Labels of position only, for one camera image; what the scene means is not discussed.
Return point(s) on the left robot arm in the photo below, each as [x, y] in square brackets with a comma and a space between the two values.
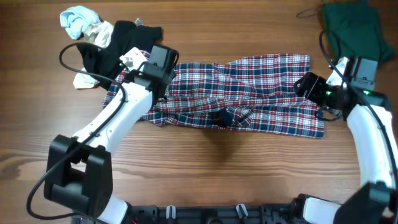
[79, 170]

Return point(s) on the plaid sleeveless shirt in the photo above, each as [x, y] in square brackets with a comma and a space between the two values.
[254, 93]

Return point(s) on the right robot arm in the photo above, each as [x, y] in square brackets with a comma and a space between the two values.
[349, 93]

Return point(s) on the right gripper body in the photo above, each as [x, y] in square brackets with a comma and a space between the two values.
[306, 88]

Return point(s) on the light blue crumpled garment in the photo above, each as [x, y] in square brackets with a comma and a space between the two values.
[75, 20]

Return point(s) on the white camouflage garment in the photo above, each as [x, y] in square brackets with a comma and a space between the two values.
[99, 35]

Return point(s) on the green drawstring bag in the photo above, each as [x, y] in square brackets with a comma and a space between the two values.
[352, 29]

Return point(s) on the black garment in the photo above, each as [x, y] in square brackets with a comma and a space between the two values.
[126, 35]

